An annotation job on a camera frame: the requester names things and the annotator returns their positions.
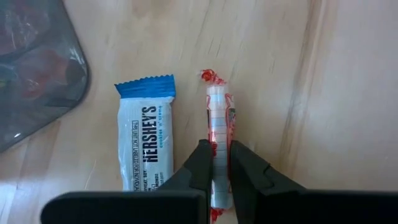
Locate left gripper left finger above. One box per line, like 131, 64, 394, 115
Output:
156, 139, 216, 196

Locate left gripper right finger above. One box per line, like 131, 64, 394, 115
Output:
229, 139, 307, 224

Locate Smarties candy roll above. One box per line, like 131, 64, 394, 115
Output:
198, 68, 237, 224

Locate white blue Hershey's candy bar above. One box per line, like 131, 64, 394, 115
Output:
114, 73, 177, 192

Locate red hard candy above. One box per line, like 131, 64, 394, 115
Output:
17, 51, 74, 99

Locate clear grey plastic bin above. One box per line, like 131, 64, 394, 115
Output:
0, 0, 91, 153

